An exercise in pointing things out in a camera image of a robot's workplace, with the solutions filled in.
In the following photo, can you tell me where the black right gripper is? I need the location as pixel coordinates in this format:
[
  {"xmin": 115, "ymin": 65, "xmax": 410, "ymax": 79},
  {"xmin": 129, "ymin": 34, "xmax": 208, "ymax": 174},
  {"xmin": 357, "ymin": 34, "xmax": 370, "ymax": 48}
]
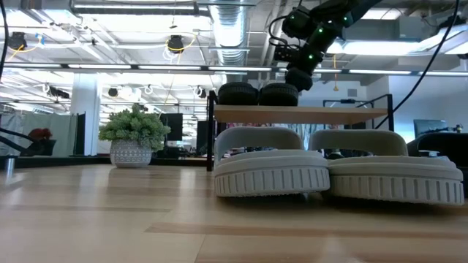
[{"xmin": 284, "ymin": 42, "xmax": 326, "ymax": 92}]

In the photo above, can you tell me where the grey rubber slide sandal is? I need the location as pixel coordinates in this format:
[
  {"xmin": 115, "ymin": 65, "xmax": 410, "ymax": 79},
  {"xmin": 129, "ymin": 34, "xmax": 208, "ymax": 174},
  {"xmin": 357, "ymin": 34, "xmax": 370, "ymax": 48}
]
[
  {"xmin": 213, "ymin": 126, "xmax": 331, "ymax": 198},
  {"xmin": 309, "ymin": 128, "xmax": 465, "ymax": 206}
]

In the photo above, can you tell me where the large ceiling light panel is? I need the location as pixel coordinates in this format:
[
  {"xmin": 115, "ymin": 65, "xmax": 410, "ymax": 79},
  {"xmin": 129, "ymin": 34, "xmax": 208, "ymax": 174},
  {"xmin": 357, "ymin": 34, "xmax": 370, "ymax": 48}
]
[{"xmin": 327, "ymin": 27, "xmax": 468, "ymax": 56}]

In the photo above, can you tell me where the black ceiling-mounted device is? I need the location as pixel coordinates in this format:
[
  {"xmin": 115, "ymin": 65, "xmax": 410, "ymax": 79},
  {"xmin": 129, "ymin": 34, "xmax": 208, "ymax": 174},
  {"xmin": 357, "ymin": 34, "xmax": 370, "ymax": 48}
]
[
  {"xmin": 7, "ymin": 31, "xmax": 27, "ymax": 51},
  {"xmin": 167, "ymin": 34, "xmax": 185, "ymax": 53}
]

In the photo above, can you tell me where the black background monitor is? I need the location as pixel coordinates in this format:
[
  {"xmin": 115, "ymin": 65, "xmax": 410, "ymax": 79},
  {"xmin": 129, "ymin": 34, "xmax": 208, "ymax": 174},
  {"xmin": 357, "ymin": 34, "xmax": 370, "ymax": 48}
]
[{"xmin": 159, "ymin": 113, "xmax": 184, "ymax": 142}]

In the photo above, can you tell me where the background monitor with lit screen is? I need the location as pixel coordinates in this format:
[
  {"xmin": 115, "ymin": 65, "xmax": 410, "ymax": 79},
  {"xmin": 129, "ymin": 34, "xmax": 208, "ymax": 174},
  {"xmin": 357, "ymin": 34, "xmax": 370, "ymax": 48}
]
[{"xmin": 413, "ymin": 119, "xmax": 448, "ymax": 139}]

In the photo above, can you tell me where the green potted plant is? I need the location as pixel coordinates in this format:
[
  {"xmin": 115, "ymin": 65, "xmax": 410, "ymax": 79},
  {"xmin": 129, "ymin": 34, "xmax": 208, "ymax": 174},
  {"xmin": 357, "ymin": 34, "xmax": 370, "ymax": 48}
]
[{"xmin": 97, "ymin": 103, "xmax": 172, "ymax": 169}]

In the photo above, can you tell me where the black partition panel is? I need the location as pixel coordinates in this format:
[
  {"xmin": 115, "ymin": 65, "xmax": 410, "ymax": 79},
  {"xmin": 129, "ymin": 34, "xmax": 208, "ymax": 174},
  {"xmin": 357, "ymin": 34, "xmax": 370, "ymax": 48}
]
[{"xmin": 74, "ymin": 112, "xmax": 87, "ymax": 156}]

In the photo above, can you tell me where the grey partition curtain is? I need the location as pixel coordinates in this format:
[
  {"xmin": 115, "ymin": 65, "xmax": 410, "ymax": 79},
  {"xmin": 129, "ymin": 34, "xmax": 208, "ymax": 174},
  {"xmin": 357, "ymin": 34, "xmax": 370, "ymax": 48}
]
[{"xmin": 0, "ymin": 111, "xmax": 78, "ymax": 158}]

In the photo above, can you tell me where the person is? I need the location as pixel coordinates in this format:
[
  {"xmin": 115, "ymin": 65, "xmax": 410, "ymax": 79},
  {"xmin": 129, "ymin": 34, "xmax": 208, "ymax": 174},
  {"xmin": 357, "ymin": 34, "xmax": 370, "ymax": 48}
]
[{"xmin": 28, "ymin": 127, "xmax": 56, "ymax": 157}]

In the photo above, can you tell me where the silver metal cylinder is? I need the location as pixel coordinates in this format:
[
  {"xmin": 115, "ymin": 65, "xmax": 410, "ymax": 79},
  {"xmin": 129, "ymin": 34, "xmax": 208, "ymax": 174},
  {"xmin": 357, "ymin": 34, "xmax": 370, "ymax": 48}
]
[{"xmin": 4, "ymin": 156, "xmax": 18, "ymax": 177}]

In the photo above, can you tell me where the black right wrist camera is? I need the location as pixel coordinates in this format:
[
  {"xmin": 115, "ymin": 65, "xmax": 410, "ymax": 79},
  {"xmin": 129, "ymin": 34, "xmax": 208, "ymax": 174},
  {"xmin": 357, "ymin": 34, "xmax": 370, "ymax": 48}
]
[{"xmin": 273, "ymin": 45, "xmax": 304, "ymax": 64}]

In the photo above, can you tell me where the wooden shelf with black frame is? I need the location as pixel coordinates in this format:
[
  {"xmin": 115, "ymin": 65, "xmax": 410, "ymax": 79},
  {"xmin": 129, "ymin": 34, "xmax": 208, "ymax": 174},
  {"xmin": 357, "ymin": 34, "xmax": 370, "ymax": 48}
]
[{"xmin": 205, "ymin": 89, "xmax": 395, "ymax": 172}]

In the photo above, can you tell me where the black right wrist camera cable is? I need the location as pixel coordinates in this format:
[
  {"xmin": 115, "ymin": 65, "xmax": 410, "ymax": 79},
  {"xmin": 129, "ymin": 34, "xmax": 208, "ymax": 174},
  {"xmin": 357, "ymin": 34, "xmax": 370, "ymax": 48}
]
[{"xmin": 268, "ymin": 14, "xmax": 293, "ymax": 50}]

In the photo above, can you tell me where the silver ventilation duct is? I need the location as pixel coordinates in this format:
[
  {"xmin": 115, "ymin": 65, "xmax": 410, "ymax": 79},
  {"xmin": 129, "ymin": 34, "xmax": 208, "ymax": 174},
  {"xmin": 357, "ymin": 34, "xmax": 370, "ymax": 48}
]
[{"xmin": 208, "ymin": 0, "xmax": 253, "ymax": 66}]

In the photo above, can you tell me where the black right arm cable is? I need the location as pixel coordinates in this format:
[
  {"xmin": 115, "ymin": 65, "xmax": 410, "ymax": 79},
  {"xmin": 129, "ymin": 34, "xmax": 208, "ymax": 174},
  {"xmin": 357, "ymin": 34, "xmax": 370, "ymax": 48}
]
[{"xmin": 374, "ymin": 0, "xmax": 462, "ymax": 131}]

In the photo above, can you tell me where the thick black cable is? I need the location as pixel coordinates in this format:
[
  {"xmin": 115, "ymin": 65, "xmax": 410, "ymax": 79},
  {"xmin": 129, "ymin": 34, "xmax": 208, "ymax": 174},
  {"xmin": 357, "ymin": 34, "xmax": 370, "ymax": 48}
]
[{"xmin": 0, "ymin": 126, "xmax": 41, "ymax": 157}]

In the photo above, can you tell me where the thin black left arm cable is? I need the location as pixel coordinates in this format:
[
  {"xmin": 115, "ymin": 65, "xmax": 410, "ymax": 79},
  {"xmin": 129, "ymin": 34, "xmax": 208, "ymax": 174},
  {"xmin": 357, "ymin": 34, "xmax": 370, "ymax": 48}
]
[{"xmin": 0, "ymin": 0, "xmax": 10, "ymax": 80}]

